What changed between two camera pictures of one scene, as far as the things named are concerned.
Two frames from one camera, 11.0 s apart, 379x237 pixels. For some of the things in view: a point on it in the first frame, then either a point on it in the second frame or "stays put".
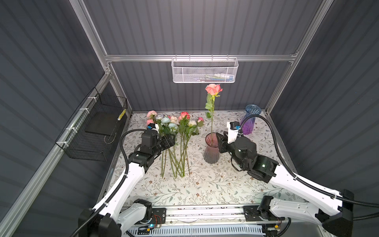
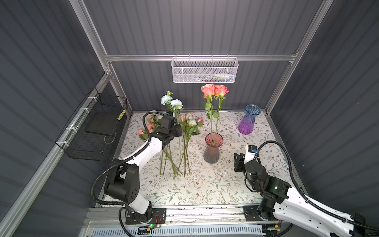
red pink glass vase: [211, 152] stays put
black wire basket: [87, 136] stays put
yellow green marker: [122, 114] stays put
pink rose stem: [185, 131] to [208, 90]
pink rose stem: [213, 90] to [220, 91]
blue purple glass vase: [248, 126] stays put
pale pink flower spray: [153, 119] stays put
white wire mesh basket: [204, 69] stays put
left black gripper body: [158, 148] to [175, 132]
